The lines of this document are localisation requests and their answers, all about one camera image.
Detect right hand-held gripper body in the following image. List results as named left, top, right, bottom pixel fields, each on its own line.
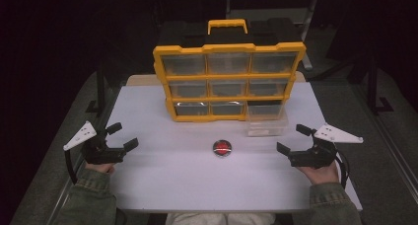
left=288, top=122, right=365, bottom=170

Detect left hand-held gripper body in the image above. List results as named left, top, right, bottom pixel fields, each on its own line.
left=63, top=120, right=128, bottom=166

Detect clear plastic drawer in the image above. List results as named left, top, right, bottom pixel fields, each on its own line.
left=244, top=103, right=290, bottom=138

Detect round red tin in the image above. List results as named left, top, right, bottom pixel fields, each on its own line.
left=212, top=139, right=233, bottom=158

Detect yellow black drawer organizer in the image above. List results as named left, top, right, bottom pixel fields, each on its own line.
left=152, top=18, right=308, bottom=123

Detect person's left hand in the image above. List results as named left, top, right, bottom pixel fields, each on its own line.
left=85, top=162, right=116, bottom=176

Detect person's right hand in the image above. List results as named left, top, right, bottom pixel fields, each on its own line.
left=297, top=163, right=340, bottom=187

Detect black metal stand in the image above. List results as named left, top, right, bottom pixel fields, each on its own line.
left=85, top=65, right=107, bottom=114
left=366, top=51, right=394, bottom=114

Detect person's legs light trousers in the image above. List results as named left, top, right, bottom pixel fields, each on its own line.
left=165, top=212, right=277, bottom=225

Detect group of clear organizer drawers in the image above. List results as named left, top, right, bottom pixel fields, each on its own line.
left=161, top=51, right=299, bottom=116

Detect black cable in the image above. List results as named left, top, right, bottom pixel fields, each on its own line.
left=64, top=148, right=79, bottom=186
left=334, top=151, right=351, bottom=189

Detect aluminium rail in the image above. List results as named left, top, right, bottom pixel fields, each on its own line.
left=369, top=111, right=418, bottom=199

